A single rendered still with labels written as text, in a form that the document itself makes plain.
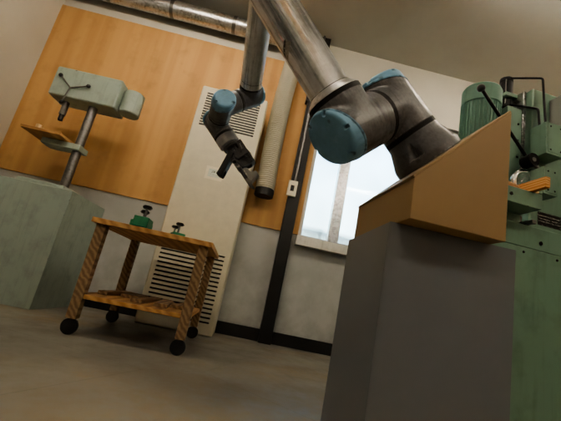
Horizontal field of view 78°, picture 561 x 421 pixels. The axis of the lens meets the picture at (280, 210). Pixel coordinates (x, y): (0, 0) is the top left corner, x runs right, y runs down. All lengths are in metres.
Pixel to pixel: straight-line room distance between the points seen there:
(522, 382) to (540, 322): 0.23
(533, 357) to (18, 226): 2.58
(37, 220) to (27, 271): 0.30
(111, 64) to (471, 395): 3.33
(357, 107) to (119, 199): 2.39
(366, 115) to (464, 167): 0.25
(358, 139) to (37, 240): 2.02
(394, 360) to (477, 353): 0.18
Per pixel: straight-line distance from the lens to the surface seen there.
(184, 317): 1.72
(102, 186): 3.07
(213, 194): 2.57
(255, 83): 1.44
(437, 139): 1.00
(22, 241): 2.50
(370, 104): 0.92
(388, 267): 0.79
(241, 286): 2.77
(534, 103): 2.07
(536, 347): 1.61
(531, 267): 1.62
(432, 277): 0.83
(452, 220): 0.81
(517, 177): 1.79
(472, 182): 0.87
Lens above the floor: 0.34
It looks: 14 degrees up
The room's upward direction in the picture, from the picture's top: 12 degrees clockwise
